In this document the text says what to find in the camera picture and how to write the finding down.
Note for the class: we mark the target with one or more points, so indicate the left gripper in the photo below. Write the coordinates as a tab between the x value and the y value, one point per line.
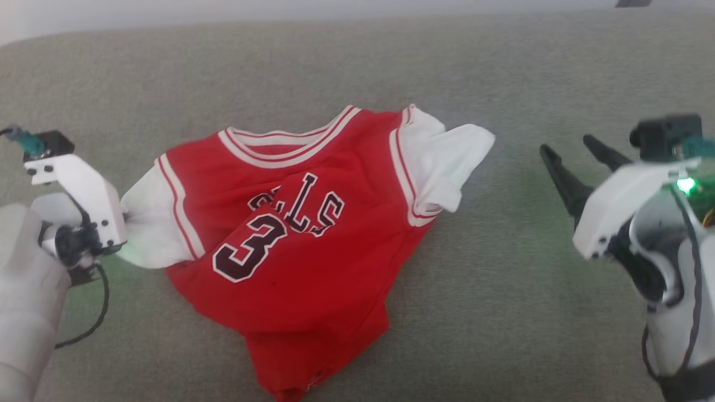
70	245

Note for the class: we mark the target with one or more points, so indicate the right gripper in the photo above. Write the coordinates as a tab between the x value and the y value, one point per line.
653	245

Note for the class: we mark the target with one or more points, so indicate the red basketball jersey white sleeves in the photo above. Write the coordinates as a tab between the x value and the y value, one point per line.
313	251

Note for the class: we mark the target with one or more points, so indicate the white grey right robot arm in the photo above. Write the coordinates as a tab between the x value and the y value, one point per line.
684	346

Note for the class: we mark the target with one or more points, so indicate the grey fabric sofa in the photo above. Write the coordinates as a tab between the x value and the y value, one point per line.
503	307

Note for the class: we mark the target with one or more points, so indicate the grey metal pole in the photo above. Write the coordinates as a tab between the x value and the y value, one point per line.
634	3

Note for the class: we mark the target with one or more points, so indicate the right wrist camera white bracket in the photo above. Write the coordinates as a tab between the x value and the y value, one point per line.
614	206

